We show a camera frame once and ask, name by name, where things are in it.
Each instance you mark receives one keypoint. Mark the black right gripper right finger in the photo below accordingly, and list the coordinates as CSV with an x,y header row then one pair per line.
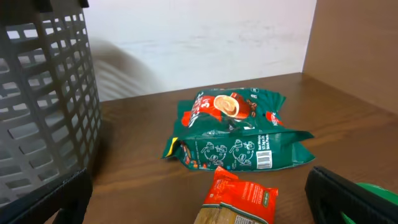
x,y
329,195

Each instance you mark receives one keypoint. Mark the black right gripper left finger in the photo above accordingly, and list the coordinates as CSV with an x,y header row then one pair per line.
x,y
67,197

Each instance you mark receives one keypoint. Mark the green lid jar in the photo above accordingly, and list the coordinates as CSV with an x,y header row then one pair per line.
x,y
379,191

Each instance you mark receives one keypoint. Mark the green Nescafe coffee bag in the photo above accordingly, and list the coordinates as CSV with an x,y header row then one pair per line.
x,y
238,129

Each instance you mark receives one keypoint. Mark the grey plastic basket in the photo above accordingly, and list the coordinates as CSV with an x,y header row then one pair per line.
x,y
50,108

